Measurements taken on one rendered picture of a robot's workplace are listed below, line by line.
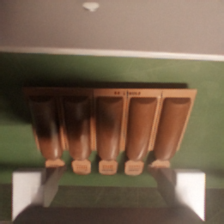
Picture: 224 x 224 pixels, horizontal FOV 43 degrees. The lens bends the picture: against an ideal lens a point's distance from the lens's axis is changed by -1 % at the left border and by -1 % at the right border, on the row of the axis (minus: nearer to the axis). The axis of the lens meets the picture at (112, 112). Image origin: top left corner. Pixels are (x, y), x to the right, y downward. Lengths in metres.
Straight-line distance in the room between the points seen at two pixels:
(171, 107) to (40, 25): 0.09
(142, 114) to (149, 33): 0.05
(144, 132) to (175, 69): 0.05
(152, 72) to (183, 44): 0.03
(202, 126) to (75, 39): 0.11
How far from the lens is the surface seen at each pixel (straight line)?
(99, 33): 0.17
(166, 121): 0.19
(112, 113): 0.18
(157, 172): 0.16
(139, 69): 0.18
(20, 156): 0.25
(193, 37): 0.18
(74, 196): 0.28
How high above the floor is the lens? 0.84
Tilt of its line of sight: 44 degrees down
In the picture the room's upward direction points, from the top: 178 degrees counter-clockwise
